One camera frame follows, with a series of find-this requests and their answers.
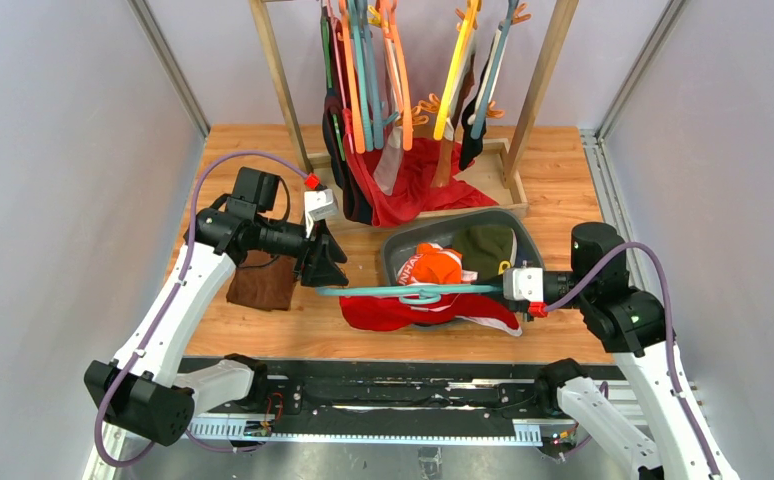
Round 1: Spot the red underwear white trim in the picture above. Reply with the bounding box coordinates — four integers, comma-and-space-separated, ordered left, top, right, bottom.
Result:
339, 294, 522, 337

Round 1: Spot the teal plastic clip hanger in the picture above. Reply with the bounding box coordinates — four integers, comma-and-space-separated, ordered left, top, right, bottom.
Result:
315, 284, 508, 306

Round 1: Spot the black underwear cream waistband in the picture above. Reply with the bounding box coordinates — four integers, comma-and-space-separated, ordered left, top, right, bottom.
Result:
453, 52, 489, 171

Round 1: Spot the blue-grey plastic clip hanger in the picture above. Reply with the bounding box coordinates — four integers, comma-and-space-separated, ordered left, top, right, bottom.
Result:
470, 0, 532, 122

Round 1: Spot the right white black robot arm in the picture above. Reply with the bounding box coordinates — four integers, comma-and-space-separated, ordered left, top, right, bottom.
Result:
535, 222, 739, 479

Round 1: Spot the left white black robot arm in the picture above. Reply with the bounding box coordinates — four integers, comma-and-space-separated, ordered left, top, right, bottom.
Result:
84, 167, 348, 446

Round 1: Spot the dark green underwear in basin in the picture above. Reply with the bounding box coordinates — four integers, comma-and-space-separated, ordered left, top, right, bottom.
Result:
452, 225, 518, 280

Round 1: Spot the orange underwear in basin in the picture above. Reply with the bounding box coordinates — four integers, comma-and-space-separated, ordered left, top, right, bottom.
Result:
396, 242, 467, 285

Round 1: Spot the orange plastic hanger left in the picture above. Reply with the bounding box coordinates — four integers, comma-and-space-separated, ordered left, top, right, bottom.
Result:
338, 0, 365, 154

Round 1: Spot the orange plastic hanger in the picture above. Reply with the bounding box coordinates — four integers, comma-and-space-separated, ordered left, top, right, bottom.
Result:
375, 1, 428, 151
338, 0, 365, 154

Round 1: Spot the teal plastic hanger pair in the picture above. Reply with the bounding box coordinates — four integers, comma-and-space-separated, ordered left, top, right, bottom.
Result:
347, 1, 396, 152

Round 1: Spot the brown underwear on hanger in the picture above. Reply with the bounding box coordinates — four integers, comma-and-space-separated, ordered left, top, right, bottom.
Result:
431, 53, 475, 188

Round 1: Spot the orange clip hanger with brown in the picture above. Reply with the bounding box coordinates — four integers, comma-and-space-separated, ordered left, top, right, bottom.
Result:
418, 93, 441, 115

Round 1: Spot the orange plastic hanger right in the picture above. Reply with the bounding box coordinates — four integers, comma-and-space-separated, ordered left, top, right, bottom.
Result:
375, 1, 428, 151

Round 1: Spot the yellow plastic clip hanger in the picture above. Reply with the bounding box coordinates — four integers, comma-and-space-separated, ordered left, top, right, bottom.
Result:
433, 0, 482, 141

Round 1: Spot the brown cloth on table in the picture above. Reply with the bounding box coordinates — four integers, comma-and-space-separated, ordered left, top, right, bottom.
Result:
226, 250, 297, 311

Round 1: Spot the grey plastic basin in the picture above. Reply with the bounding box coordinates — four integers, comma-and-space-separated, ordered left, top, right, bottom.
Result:
380, 207, 547, 333

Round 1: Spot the large red garment hanging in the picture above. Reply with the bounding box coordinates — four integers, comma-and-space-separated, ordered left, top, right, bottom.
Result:
332, 133, 498, 228

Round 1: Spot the dark navy garment hanging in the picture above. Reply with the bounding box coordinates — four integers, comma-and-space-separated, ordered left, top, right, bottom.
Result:
320, 1, 373, 225

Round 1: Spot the wooden clothes rack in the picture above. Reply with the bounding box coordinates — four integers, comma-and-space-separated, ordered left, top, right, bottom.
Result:
249, 0, 580, 234

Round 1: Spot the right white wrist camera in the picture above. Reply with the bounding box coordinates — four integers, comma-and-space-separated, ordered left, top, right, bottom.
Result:
502, 267, 545, 303

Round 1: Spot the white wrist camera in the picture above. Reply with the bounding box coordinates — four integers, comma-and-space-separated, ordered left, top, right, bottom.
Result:
304, 188, 339, 237
502, 267, 545, 303

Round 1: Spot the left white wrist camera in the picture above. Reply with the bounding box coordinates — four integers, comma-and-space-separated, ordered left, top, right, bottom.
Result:
304, 188, 339, 237

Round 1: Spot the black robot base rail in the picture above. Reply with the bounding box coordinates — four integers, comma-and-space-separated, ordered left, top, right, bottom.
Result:
188, 359, 588, 456

